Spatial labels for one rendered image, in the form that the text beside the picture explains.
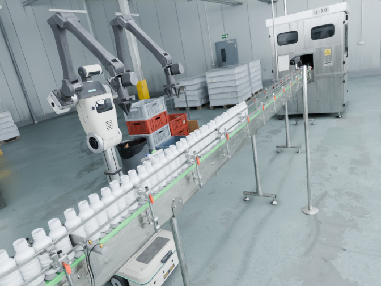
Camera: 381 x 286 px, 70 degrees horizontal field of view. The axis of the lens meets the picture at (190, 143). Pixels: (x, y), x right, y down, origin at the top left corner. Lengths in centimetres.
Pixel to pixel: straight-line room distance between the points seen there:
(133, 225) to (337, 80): 526
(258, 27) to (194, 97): 449
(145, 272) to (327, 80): 498
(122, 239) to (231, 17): 1160
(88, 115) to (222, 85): 667
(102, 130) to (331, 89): 492
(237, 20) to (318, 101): 699
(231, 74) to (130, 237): 716
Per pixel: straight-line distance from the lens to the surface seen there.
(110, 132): 199
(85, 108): 193
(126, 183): 130
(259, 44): 1198
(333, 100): 610
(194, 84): 882
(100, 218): 122
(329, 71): 602
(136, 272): 218
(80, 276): 118
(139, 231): 136
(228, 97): 830
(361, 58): 1151
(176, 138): 263
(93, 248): 105
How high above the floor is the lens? 163
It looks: 17 degrees down
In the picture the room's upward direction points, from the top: 10 degrees counter-clockwise
